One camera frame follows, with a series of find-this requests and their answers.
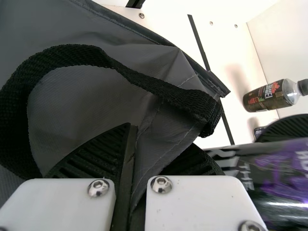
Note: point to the black strip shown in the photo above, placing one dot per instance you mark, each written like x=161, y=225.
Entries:
x=197, y=38

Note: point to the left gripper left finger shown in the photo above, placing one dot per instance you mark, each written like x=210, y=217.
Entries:
x=84, y=204

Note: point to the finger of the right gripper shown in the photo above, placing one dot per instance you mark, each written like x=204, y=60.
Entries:
x=286, y=130

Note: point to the black and purple can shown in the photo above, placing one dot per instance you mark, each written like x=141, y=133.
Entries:
x=276, y=180

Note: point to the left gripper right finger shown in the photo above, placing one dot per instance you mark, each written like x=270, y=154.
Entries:
x=197, y=204

